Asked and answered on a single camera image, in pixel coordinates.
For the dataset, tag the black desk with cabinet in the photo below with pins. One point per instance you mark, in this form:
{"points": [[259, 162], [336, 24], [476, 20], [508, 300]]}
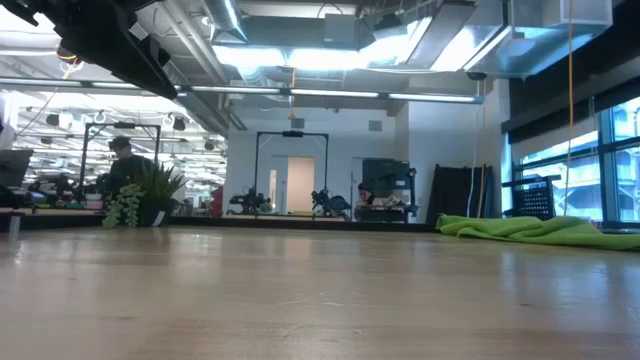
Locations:
{"points": [[385, 172]]}

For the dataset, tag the long ceiling light bar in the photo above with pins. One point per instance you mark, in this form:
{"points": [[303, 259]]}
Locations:
{"points": [[330, 93]]}

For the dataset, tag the beige door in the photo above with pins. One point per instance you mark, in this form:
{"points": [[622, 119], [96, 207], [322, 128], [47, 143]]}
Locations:
{"points": [[300, 185]]}

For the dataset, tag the dark computer monitor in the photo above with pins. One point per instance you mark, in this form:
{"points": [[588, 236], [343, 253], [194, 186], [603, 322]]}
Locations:
{"points": [[14, 167]]}

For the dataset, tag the black perforated cart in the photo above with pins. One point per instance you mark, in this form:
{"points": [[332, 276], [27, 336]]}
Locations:
{"points": [[535, 200]]}

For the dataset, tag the grey wall vent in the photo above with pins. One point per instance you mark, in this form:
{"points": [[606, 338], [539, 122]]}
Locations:
{"points": [[375, 125], [297, 123]]}

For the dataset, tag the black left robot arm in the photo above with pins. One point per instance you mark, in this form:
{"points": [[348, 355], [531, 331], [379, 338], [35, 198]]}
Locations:
{"points": [[110, 40]]}

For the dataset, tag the black aluminium table frame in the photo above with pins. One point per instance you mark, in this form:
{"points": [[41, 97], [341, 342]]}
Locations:
{"points": [[300, 223]]}

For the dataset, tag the green microfiber towel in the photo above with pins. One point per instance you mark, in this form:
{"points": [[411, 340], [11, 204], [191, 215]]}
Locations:
{"points": [[525, 230]]}

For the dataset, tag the dome security camera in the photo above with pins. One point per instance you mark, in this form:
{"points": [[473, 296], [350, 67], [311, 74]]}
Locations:
{"points": [[477, 75]]}

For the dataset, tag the standing person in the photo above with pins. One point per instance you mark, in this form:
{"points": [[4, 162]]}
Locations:
{"points": [[127, 170]]}

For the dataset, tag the black robot rig frame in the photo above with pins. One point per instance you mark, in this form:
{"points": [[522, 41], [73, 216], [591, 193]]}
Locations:
{"points": [[291, 133], [122, 125]]}

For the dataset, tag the black background robot arm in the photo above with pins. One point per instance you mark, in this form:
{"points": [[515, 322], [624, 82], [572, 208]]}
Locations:
{"points": [[248, 201], [327, 202]]}

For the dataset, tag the potted artificial green plant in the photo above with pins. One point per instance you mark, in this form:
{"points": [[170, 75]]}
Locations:
{"points": [[155, 187]]}

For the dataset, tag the seated person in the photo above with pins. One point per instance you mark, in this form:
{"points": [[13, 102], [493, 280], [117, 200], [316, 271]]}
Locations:
{"points": [[365, 196]]}

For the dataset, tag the red background object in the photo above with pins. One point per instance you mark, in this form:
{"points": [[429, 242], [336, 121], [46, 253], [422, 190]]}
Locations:
{"points": [[217, 202]]}

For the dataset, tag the black leaning panel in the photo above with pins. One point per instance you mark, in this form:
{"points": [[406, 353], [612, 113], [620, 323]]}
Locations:
{"points": [[452, 192]]}

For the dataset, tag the blue window frame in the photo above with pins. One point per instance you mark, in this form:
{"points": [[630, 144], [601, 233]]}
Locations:
{"points": [[608, 170]]}

